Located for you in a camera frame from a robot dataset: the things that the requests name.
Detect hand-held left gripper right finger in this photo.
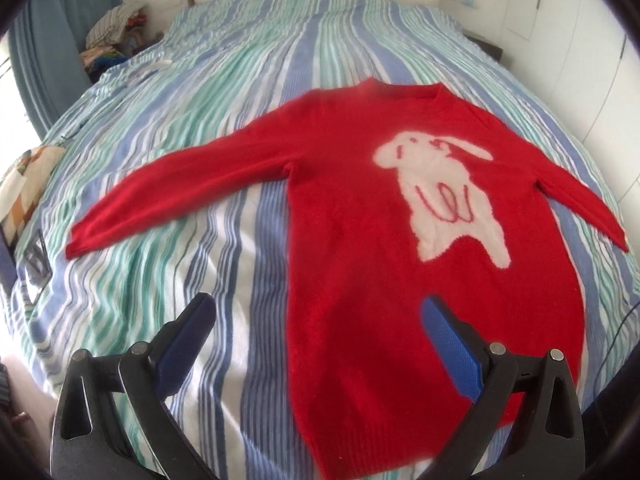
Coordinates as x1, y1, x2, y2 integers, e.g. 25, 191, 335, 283
415, 296, 586, 480

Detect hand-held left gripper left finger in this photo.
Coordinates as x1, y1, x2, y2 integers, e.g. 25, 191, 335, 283
50, 292, 216, 480

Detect red sweater with white animal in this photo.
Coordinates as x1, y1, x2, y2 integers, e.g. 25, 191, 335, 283
66, 77, 629, 480

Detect pile of folded clothes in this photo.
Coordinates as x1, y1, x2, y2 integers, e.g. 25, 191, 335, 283
80, 1, 151, 83

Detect black flat device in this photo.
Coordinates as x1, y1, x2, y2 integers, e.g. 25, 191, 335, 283
22, 230, 51, 281

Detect patterned cushion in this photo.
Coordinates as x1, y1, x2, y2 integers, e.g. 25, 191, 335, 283
0, 145, 68, 241

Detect striped bed sheet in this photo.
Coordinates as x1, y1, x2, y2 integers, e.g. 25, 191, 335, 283
10, 0, 633, 461

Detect dark wooden nightstand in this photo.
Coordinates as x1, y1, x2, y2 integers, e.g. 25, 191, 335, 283
462, 32, 503, 63

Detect blue curtain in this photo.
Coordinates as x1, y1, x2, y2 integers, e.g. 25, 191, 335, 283
7, 0, 123, 138

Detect white wardrobe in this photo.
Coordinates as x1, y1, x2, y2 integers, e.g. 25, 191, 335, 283
500, 0, 640, 161

